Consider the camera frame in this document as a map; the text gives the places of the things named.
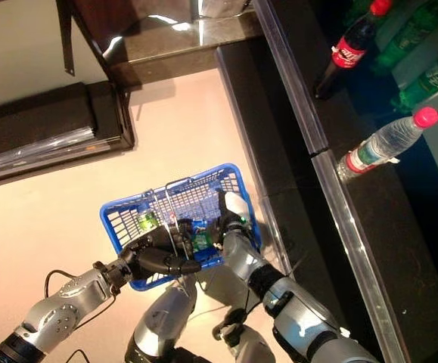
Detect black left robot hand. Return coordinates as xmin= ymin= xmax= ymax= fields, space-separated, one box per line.
xmin=118 ymin=222 xmax=203 ymax=283

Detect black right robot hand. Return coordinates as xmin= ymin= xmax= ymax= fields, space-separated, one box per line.
xmin=213 ymin=188 xmax=256 ymax=253

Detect blue plastic shopping basket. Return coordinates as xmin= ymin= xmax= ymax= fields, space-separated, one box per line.
xmin=99 ymin=162 xmax=262 ymax=292

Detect metal wire basket handle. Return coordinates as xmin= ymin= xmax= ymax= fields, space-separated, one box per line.
xmin=164 ymin=176 xmax=197 ymax=264
xmin=151 ymin=188 xmax=166 ymax=230

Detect small Pepsi cola bottle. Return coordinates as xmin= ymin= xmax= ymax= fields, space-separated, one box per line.
xmin=175 ymin=217 xmax=210 ymax=237

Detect grey left robot leg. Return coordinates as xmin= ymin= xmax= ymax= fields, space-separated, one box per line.
xmin=124 ymin=274 xmax=199 ymax=363

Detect grey robot leg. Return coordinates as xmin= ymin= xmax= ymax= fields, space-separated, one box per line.
xmin=124 ymin=274 xmax=199 ymax=363
xmin=213 ymin=308 xmax=276 ymax=363

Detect black speckled stone shelf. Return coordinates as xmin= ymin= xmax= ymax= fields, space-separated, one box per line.
xmin=214 ymin=37 xmax=388 ymax=363

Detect grey right robot leg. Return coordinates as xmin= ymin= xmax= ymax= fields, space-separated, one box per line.
xmin=213 ymin=308 xmax=276 ymax=363

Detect black shelf board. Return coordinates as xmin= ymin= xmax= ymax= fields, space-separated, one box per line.
xmin=271 ymin=0 xmax=438 ymax=363

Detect clear water bottle red cap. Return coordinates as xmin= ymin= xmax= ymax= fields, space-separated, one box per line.
xmin=335 ymin=106 xmax=438 ymax=182

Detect black glossy stone counter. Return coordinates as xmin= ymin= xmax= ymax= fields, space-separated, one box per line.
xmin=103 ymin=9 xmax=266 ymax=92

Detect black low shelf unit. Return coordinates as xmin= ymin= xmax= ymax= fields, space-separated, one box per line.
xmin=0 ymin=81 xmax=135 ymax=186

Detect red label cola bottle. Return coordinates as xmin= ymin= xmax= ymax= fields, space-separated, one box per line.
xmin=312 ymin=0 xmax=393 ymax=100

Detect dark brown wooden panel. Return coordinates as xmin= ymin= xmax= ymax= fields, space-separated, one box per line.
xmin=69 ymin=0 xmax=144 ymax=82

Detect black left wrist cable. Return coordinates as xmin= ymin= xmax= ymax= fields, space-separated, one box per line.
xmin=43 ymin=268 xmax=118 ymax=330

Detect black hanging strap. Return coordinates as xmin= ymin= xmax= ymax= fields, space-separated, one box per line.
xmin=54 ymin=0 xmax=76 ymax=76

